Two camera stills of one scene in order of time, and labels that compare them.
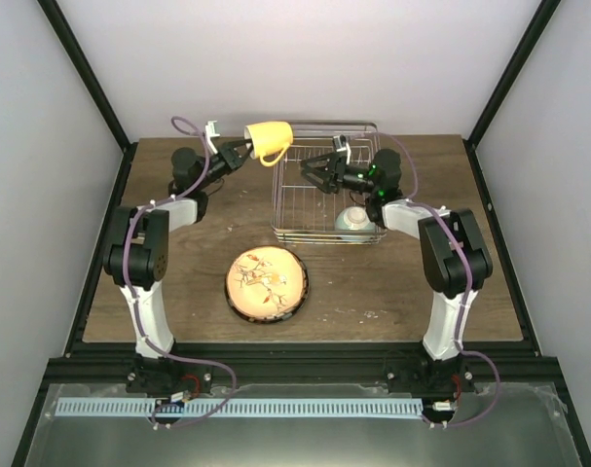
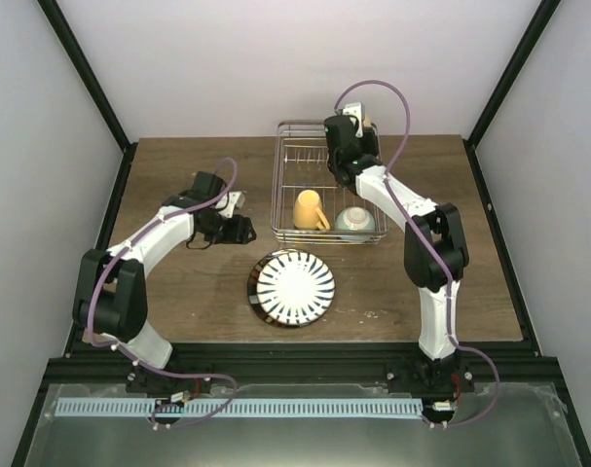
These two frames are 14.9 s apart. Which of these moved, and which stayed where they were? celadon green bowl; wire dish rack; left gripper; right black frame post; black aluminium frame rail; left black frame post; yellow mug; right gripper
Moved: left gripper; right gripper; yellow mug
Stayed: celadon green bowl; left black frame post; wire dish rack; black aluminium frame rail; right black frame post
